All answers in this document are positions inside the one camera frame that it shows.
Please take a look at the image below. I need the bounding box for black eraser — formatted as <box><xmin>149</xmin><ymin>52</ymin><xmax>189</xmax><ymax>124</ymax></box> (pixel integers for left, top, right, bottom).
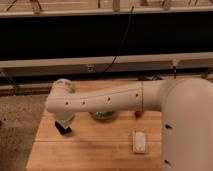
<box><xmin>55</xmin><ymin>122</ymin><xmax>72</xmax><ymax>135</ymax></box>

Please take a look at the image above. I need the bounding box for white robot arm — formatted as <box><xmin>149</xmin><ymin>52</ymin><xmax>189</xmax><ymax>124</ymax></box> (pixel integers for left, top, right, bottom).
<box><xmin>45</xmin><ymin>78</ymin><xmax>213</xmax><ymax>171</ymax></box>

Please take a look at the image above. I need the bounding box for dark red small object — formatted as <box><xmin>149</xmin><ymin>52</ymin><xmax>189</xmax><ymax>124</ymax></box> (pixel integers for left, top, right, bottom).
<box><xmin>135</xmin><ymin>111</ymin><xmax>142</xmax><ymax>118</ymax></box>

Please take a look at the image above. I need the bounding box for white rectangular packet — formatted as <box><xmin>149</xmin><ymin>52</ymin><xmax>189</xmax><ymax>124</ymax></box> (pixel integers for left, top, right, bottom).
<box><xmin>133</xmin><ymin>131</ymin><xmax>147</xmax><ymax>154</ymax></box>

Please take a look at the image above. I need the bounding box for black hanging cable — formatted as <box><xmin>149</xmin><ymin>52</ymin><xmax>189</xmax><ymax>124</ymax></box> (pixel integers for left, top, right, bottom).
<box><xmin>101</xmin><ymin>5</ymin><xmax>135</xmax><ymax>74</ymax></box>

